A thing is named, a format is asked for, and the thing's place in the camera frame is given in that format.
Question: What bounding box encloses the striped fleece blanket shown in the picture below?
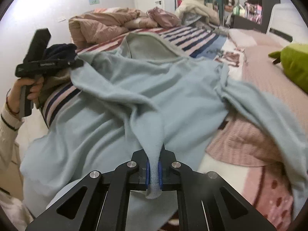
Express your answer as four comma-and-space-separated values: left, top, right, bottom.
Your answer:
39, 25, 297, 231

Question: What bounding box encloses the pink far pillow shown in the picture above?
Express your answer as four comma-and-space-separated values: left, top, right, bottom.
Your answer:
229, 29, 290, 48

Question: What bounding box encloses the light blue sweatshirt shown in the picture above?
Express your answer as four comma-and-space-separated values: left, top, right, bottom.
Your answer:
20, 33, 307, 230

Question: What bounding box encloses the cream ribbed sleeve forearm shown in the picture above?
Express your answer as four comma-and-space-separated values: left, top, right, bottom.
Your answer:
0, 104, 23, 172

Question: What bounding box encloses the dark navy garment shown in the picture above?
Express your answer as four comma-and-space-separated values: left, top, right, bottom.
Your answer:
42, 43, 77, 60

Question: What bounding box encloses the cream blanket pile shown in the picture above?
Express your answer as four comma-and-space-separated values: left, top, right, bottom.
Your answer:
175, 0, 220, 26

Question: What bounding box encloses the person's left hand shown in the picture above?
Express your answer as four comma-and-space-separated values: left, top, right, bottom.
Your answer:
6, 77, 44, 119

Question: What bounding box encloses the pink shiny bag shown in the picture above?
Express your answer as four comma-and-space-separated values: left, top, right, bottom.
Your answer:
146, 7, 181, 28

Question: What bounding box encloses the pink ribbed pillow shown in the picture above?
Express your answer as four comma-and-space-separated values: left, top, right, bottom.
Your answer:
206, 46, 307, 167

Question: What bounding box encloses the dark shelf with items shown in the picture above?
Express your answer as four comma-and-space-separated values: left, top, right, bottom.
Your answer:
224, 0, 280, 33

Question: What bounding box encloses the brown pink crumpled duvet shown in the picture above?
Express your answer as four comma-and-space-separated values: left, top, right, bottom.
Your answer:
68, 7, 158, 49

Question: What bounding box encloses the white headboard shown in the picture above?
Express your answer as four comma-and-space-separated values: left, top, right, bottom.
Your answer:
266, 3, 307, 47

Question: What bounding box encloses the green plush toy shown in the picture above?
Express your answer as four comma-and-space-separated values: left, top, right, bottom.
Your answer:
268, 43, 308, 93

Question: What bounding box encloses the black camera box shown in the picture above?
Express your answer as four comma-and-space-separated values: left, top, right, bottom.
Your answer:
23, 28, 51, 63

